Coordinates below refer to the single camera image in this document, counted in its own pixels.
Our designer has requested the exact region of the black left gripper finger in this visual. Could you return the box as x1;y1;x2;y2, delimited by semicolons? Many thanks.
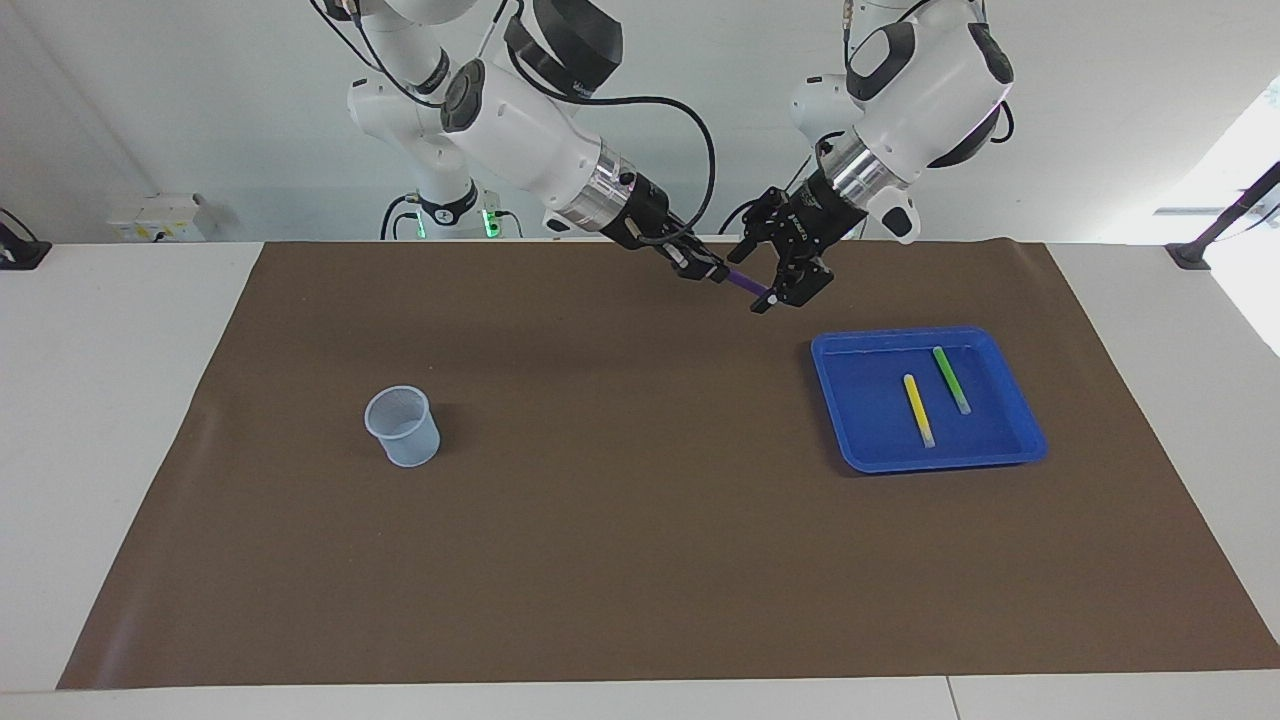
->
750;262;834;314
727;188;786;263

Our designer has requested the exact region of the yellow highlighter pen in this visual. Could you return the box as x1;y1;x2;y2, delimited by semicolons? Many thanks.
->
903;373;937;449

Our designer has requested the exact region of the green highlighter pen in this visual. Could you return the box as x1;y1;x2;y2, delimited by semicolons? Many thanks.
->
932;346;973;416

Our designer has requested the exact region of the blue plastic tray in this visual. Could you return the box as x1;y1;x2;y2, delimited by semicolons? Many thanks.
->
810;326;1049;475

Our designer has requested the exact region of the brown table mat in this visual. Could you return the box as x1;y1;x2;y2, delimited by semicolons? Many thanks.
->
55;238;1280;691

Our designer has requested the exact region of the translucent blue plastic cup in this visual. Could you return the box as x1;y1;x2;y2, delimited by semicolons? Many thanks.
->
364;385;442;468

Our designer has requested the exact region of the black table clamp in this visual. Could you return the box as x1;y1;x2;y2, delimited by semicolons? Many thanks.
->
0;207;53;271

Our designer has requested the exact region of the black base cable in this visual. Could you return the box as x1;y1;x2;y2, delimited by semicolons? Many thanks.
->
720;155;813;236
380;195;421;241

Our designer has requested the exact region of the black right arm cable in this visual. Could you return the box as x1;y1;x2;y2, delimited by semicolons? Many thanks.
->
580;95;717;246

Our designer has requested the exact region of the black camera stand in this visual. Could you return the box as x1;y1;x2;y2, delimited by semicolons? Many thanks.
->
1165;160;1280;271

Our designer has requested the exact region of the white wall socket box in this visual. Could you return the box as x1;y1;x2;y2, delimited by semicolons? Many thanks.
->
107;194;208;244

